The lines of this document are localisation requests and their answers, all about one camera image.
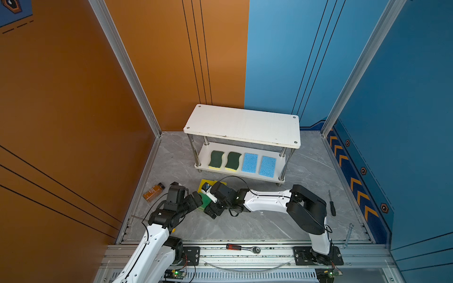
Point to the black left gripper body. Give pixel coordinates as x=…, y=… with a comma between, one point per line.
x=189, y=204

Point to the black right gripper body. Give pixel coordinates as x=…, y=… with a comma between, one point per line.
x=217, y=208

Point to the green yellow wavy sponge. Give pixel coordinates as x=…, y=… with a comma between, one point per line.
x=233, y=161
x=216, y=159

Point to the blue cellulose sponge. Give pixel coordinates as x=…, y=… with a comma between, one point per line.
x=267, y=167
x=250, y=163

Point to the light green sponge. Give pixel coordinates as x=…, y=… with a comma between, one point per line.
x=205, y=201

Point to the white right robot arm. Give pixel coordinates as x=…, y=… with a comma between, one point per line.
x=307, y=209

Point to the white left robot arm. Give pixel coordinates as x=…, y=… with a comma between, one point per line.
x=158, y=250

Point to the white two-tier shelf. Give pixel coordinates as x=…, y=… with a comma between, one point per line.
x=243, y=131

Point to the amber small bottle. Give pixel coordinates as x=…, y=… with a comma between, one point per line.
x=153, y=192

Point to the left green circuit board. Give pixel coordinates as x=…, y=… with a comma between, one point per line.
x=174, y=275

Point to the right circuit board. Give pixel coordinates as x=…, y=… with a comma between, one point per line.
x=328, y=276

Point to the silver hex bolt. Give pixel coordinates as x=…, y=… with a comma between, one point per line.
x=346, y=242

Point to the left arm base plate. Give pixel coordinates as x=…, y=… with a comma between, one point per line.
x=187, y=255

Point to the red handled ratchet tool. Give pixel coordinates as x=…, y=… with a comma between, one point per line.
x=234, y=247

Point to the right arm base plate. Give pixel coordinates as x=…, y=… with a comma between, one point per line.
x=304, y=255

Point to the black handled screwdriver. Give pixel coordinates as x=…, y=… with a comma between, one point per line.
x=332, y=205

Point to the aluminium front rail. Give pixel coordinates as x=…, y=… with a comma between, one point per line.
x=363, y=263

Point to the aluminium left corner post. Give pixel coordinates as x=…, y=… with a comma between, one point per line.
x=108, y=26

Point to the aluminium corner post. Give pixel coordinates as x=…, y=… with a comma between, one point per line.
x=379, y=33
x=108, y=26

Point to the aluminium right corner post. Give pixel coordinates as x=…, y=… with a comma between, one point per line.
x=379, y=33

